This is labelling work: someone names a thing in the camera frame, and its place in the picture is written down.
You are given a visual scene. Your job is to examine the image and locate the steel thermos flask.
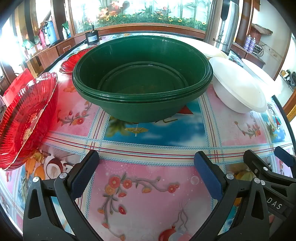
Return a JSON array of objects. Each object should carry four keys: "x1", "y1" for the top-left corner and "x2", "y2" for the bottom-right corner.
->
[{"x1": 205, "y1": 0, "x2": 240, "y2": 55}]

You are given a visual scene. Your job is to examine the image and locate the cream plastic bowl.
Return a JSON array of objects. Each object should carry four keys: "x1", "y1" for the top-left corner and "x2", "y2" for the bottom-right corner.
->
[{"x1": 203, "y1": 44, "x2": 230, "y2": 61}]

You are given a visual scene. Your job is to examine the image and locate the wooden sideboard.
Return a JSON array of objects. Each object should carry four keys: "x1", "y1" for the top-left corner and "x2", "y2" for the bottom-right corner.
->
[{"x1": 23, "y1": 36, "x2": 78, "y2": 79}]

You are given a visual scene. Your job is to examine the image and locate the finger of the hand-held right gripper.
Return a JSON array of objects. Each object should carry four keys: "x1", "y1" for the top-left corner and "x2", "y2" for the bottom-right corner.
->
[
  {"x1": 243, "y1": 149, "x2": 296, "y2": 194},
  {"x1": 274, "y1": 146, "x2": 296, "y2": 168}
]

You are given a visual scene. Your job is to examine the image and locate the flower garden wall mural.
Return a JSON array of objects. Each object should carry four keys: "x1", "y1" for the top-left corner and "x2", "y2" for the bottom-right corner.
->
[{"x1": 69, "y1": 0, "x2": 208, "y2": 32}]

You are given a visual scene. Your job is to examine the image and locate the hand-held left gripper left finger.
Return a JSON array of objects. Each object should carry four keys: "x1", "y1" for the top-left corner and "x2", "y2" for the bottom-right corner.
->
[{"x1": 23, "y1": 149, "x2": 103, "y2": 241}]

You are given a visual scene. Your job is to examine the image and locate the small black jar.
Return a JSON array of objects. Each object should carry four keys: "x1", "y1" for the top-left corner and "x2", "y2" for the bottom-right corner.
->
[{"x1": 85, "y1": 25, "x2": 101, "y2": 46}]

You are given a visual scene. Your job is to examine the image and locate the green white packet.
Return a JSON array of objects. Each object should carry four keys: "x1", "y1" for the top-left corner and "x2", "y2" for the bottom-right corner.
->
[{"x1": 22, "y1": 39, "x2": 36, "y2": 50}]

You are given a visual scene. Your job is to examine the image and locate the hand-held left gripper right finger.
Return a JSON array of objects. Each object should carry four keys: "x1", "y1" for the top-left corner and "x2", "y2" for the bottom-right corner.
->
[{"x1": 194, "y1": 151, "x2": 270, "y2": 241}]

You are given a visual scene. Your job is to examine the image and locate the blue thermos jug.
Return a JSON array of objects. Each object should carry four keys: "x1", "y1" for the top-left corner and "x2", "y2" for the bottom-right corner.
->
[{"x1": 45, "y1": 20, "x2": 57, "y2": 45}]

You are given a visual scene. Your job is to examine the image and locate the red ribbed glass plate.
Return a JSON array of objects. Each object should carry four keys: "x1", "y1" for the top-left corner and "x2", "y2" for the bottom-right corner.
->
[
  {"x1": 0, "y1": 72, "x2": 59, "y2": 168},
  {"x1": 59, "y1": 48, "x2": 94, "y2": 74},
  {"x1": 0, "y1": 76, "x2": 59, "y2": 171}
]

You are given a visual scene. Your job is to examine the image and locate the floral printed tablecloth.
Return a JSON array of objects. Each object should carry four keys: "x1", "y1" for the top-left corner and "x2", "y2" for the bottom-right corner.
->
[{"x1": 0, "y1": 31, "x2": 296, "y2": 241}]

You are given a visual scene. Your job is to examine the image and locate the white foam bowl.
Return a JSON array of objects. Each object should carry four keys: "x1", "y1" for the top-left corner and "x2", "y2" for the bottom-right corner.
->
[
  {"x1": 241, "y1": 58, "x2": 283, "y2": 96},
  {"x1": 209, "y1": 57, "x2": 268, "y2": 114}
]

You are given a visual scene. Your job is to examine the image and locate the red paper bag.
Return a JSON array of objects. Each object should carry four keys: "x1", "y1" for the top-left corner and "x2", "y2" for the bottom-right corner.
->
[{"x1": 3, "y1": 68, "x2": 34, "y2": 102}]

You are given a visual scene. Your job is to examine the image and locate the green plastic bowl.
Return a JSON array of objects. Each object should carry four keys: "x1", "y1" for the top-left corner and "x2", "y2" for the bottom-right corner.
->
[
  {"x1": 73, "y1": 70, "x2": 213, "y2": 102},
  {"x1": 74, "y1": 79, "x2": 212, "y2": 123},
  {"x1": 72, "y1": 35, "x2": 213, "y2": 100}
]

